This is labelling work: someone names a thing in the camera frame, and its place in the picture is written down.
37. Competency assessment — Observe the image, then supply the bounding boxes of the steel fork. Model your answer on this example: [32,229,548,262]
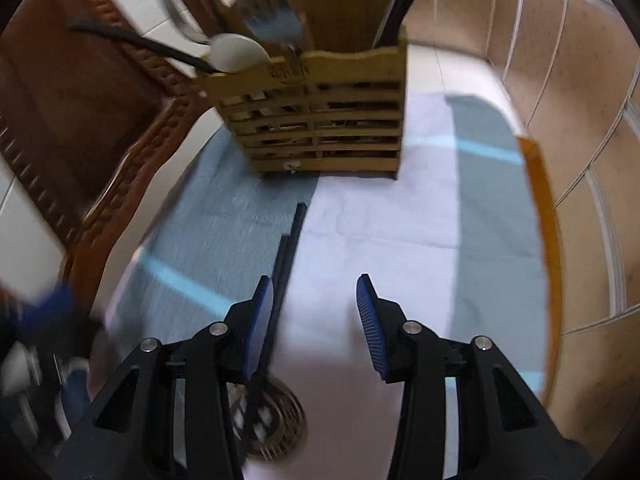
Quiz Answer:
[235,0,305,54]

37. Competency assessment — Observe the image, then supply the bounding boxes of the white ceramic spoon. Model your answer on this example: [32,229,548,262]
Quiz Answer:
[208,32,269,73]

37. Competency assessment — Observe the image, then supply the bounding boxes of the kitchen counter cabinets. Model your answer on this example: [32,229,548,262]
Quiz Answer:
[399,0,640,411]

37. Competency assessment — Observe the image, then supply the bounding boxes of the checked grey pink cushion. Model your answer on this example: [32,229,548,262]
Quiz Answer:
[105,92,548,479]

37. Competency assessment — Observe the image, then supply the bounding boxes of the carved brown wooden chair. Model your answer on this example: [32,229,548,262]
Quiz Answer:
[1,0,207,311]

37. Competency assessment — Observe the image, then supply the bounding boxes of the wooden utensil holder box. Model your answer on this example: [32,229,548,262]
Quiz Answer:
[196,0,408,178]

